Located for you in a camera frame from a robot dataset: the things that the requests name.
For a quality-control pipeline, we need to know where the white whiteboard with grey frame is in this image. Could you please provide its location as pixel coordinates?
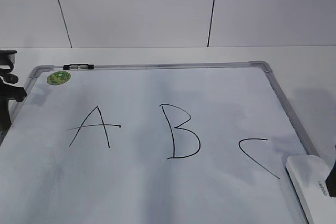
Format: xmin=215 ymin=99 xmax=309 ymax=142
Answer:
xmin=1 ymin=61 xmax=318 ymax=223

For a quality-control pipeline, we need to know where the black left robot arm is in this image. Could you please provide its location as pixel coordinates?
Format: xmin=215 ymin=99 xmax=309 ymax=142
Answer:
xmin=1 ymin=50 xmax=27 ymax=131

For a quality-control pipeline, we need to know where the white whiteboard eraser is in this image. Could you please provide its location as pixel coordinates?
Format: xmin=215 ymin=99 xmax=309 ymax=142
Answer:
xmin=286 ymin=155 xmax=335 ymax=224

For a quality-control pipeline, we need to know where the green round magnet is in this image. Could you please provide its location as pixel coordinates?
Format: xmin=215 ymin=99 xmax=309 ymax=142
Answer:
xmin=47 ymin=71 xmax=71 ymax=86

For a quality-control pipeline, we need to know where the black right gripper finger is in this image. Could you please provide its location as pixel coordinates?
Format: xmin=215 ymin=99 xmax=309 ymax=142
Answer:
xmin=325 ymin=162 xmax=336 ymax=197

